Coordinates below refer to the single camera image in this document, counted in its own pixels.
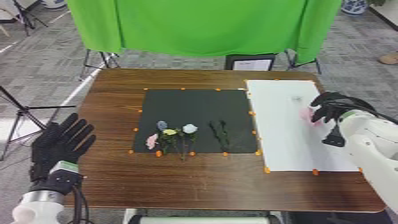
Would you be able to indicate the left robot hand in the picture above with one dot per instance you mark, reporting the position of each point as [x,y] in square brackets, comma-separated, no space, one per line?
[59,143]

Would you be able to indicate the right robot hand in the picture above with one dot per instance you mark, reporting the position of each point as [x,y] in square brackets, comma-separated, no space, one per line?
[338,105]

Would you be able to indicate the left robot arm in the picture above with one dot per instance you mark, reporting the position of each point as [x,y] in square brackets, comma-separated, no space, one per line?
[45,200]

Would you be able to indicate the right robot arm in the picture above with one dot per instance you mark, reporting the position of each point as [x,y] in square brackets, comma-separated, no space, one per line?
[373,143]

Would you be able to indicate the black tripod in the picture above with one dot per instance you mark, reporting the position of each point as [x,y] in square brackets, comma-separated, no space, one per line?
[23,113]
[27,13]

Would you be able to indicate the white sheet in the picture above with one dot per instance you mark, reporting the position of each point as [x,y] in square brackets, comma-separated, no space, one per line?
[285,140]

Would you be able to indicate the pink flower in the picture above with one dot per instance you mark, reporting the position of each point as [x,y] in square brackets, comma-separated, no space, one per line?
[151,141]

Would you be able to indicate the blue flower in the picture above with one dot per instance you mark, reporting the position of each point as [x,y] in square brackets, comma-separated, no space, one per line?
[162,125]

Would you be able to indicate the yellow flower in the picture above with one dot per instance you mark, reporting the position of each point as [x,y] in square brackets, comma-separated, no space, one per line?
[169,132]

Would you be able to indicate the black framed sign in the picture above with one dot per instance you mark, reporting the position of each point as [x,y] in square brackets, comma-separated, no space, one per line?
[249,63]

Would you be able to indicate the green sprig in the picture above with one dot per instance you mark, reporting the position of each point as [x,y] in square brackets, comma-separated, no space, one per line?
[221,133]

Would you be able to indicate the white flower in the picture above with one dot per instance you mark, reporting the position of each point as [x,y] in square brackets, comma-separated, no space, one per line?
[189,128]

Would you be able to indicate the dark mat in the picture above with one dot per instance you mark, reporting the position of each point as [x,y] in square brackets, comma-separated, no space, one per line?
[196,106]

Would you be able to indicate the blue and white vase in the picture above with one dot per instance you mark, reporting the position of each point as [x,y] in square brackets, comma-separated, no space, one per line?
[354,6]
[54,3]

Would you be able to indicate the pale grey bar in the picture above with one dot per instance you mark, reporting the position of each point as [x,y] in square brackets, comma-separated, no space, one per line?
[201,220]

